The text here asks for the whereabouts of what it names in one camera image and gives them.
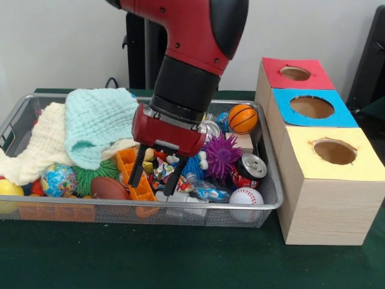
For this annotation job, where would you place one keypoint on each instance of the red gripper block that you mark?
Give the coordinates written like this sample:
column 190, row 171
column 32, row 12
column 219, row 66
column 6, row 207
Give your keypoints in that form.
column 165, row 135

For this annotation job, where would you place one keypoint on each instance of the mint waffle cloth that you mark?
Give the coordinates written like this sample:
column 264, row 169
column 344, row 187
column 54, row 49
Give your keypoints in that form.
column 99, row 120

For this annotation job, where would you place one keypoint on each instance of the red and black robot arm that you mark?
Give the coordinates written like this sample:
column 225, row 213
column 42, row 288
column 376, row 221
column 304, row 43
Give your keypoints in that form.
column 192, row 30

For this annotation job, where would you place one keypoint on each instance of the shallow silver mesh bin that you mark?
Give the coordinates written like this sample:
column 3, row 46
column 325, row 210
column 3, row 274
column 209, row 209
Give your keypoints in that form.
column 120, row 213

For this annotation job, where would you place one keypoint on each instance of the wooden box with three holes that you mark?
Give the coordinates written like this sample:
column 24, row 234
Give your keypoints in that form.
column 325, row 210

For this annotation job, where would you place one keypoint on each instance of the orange plastic building brick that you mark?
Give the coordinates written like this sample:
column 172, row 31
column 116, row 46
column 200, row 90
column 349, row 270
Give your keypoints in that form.
column 145, row 192

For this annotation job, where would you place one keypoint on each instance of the blue spiky toy with eyes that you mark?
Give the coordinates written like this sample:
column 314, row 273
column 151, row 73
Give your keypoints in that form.
column 194, row 165

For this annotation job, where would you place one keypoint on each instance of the brown toy football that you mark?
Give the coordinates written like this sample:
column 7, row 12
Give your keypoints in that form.
column 109, row 188

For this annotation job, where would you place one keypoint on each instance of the purple spiky rubber ball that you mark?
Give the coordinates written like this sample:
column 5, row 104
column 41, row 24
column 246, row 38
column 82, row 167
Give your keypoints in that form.
column 222, row 156

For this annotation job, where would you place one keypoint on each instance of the dark green table cloth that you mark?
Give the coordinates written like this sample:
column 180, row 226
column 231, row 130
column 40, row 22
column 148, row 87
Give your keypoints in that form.
column 180, row 256

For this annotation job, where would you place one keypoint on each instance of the white toy baseball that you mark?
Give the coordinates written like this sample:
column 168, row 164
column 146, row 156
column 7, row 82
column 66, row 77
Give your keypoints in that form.
column 246, row 197

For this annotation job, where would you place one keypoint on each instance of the globe print ball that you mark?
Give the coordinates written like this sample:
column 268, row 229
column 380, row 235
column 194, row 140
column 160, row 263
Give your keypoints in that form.
column 58, row 180

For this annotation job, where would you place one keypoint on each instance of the orange toy basketball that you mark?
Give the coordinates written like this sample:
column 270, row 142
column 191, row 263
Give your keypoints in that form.
column 243, row 119

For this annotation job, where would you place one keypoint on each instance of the cream waffle cloth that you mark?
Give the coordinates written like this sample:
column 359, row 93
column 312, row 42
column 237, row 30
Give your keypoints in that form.
column 39, row 150

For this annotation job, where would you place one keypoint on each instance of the dark green side-table cloth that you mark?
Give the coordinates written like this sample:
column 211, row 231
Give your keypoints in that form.
column 376, row 110

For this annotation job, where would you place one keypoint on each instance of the black upright panel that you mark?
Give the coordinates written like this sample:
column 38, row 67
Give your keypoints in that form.
column 370, row 60

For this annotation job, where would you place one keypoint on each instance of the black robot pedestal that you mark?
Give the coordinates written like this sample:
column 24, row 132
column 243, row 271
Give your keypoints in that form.
column 138, row 60

